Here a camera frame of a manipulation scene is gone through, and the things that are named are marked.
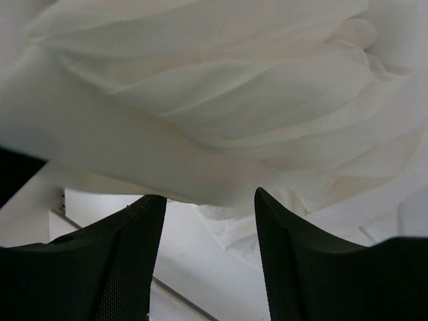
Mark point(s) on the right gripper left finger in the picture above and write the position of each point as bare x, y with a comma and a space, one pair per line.
100, 272

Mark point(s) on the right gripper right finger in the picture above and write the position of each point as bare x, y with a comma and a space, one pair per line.
311, 274

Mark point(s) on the white skirt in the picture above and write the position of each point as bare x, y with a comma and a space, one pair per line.
203, 102

